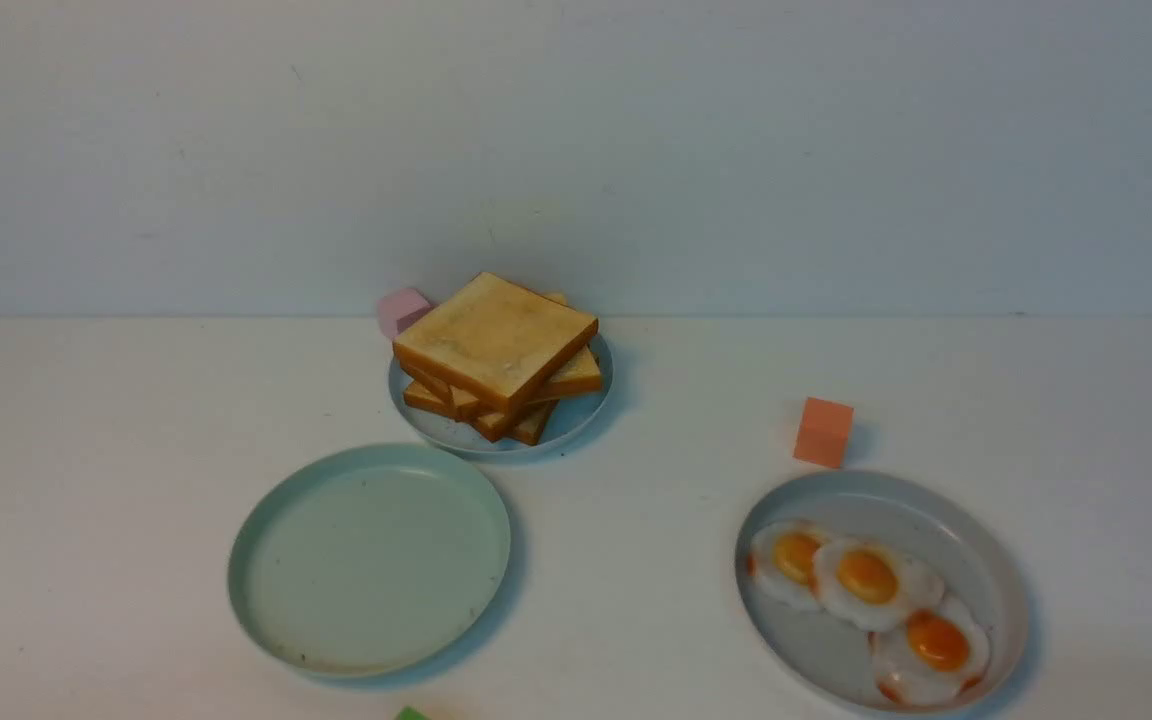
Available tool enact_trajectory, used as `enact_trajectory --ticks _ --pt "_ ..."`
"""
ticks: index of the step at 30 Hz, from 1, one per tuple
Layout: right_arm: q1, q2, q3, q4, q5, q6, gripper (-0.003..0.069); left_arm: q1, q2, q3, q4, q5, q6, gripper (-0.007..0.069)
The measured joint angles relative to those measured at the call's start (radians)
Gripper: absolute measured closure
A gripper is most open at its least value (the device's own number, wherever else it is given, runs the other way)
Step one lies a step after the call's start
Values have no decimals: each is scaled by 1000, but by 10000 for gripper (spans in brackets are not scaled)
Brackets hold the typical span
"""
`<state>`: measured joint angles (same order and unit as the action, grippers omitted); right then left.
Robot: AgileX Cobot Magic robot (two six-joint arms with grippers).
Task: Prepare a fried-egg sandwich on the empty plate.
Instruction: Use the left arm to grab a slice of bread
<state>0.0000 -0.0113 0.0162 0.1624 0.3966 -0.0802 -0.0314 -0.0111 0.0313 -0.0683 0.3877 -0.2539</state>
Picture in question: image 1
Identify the green foam block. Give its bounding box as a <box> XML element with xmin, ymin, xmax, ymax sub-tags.
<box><xmin>394</xmin><ymin>706</ymin><xmax>429</xmax><ymax>720</ymax></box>

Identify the green empty plate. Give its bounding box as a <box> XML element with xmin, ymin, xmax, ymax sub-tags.
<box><xmin>227</xmin><ymin>445</ymin><xmax>515</xmax><ymax>682</ymax></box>

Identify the grey bread plate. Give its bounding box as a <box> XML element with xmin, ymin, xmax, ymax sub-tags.
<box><xmin>387</xmin><ymin>334</ymin><xmax>614</xmax><ymax>462</ymax></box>

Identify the pink foam cube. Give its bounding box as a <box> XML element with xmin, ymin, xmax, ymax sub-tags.
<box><xmin>376</xmin><ymin>287</ymin><xmax>435</xmax><ymax>340</ymax></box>

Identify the orange foam cube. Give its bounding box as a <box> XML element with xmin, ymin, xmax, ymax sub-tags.
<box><xmin>791</xmin><ymin>397</ymin><xmax>855</xmax><ymax>469</ymax></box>

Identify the fried egg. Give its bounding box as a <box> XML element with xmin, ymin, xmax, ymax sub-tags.
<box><xmin>867</xmin><ymin>594</ymin><xmax>991</xmax><ymax>707</ymax></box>
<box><xmin>746</xmin><ymin>520</ymin><xmax>833</xmax><ymax>612</ymax></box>
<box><xmin>812</xmin><ymin>537</ymin><xmax>946</xmax><ymax>632</ymax></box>

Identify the grey egg plate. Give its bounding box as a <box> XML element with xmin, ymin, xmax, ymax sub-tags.
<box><xmin>726</xmin><ymin>470</ymin><xmax>1030</xmax><ymax>719</ymax></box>

